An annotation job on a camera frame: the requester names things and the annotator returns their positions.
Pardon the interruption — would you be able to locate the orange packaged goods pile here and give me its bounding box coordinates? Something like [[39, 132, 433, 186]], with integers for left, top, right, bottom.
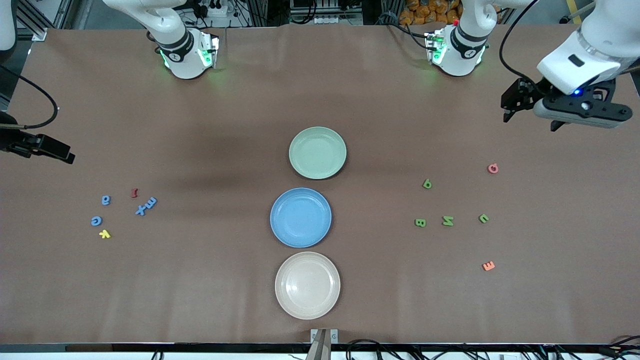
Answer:
[[399, 0, 463, 26]]

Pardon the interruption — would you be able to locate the brown table cover sheet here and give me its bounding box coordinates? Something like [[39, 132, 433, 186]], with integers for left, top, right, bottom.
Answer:
[[0, 22, 640, 346]]

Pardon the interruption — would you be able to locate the green round plate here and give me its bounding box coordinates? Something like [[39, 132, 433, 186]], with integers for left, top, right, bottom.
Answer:
[[288, 126, 348, 180]]

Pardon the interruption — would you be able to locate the blue round plate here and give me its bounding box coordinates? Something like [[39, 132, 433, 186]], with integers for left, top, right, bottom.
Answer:
[[269, 187, 333, 249]]

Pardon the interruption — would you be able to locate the black table edge strip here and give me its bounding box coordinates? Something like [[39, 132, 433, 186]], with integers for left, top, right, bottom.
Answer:
[[0, 343, 640, 354]]

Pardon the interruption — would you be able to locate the beige round plate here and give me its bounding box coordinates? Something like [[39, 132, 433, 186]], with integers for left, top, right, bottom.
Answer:
[[274, 251, 341, 321]]

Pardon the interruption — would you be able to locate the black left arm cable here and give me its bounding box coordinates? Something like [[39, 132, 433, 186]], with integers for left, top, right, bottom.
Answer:
[[499, 0, 551, 95]]

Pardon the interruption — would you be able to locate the aluminium frame profile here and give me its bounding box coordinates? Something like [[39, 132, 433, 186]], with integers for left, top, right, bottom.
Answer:
[[17, 0, 48, 42]]

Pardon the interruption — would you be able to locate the metal table edge bracket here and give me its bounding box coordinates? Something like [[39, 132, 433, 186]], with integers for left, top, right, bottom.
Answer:
[[310, 328, 339, 346]]

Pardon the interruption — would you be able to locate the tan upright post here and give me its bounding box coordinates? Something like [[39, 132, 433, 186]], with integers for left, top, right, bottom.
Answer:
[[305, 328, 332, 360]]

